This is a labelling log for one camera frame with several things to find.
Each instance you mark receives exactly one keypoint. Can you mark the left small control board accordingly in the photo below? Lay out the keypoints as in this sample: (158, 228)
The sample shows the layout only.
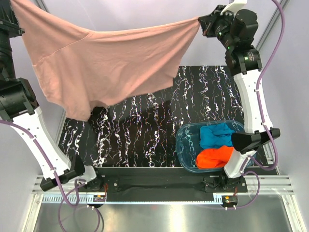
(99, 198)

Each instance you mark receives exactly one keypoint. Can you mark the small control board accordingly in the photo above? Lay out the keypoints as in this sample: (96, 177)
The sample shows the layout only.
(99, 198)
(231, 199)

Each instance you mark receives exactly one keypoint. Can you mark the pink t shirt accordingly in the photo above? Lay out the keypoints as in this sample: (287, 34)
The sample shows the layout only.
(80, 69)

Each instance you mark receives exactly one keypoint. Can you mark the aluminium frame rail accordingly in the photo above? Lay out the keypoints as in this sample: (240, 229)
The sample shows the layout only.
(266, 184)

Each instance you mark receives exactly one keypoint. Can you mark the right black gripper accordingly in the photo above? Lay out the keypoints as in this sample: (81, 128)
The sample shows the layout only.
(208, 21)

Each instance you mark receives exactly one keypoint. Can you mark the blue t shirt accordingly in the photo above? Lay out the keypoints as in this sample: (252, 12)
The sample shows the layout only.
(215, 136)

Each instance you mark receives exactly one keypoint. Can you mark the right aluminium corner post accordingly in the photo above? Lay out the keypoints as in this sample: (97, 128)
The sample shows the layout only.
(271, 24)

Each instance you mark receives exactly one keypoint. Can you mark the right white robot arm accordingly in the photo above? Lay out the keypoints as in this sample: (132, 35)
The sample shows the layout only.
(235, 28)

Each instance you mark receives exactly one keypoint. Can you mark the blue transparent plastic bin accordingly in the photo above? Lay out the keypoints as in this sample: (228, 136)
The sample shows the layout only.
(187, 143)

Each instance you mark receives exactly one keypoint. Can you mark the right small control board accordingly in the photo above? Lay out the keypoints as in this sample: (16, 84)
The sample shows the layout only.
(231, 199)

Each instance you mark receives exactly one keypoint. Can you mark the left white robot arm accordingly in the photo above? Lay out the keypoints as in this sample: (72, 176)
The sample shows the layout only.
(20, 110)

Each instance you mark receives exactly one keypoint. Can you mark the aluminium corner post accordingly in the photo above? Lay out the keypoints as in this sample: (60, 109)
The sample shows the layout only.
(41, 4)
(271, 24)

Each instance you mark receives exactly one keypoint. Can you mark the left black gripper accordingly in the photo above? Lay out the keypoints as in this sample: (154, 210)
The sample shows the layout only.
(8, 21)

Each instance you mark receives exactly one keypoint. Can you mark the orange t shirt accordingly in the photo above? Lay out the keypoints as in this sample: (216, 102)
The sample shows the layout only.
(212, 158)

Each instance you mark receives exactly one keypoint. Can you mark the left aluminium corner post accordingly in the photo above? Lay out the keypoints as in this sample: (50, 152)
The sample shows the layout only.
(41, 4)

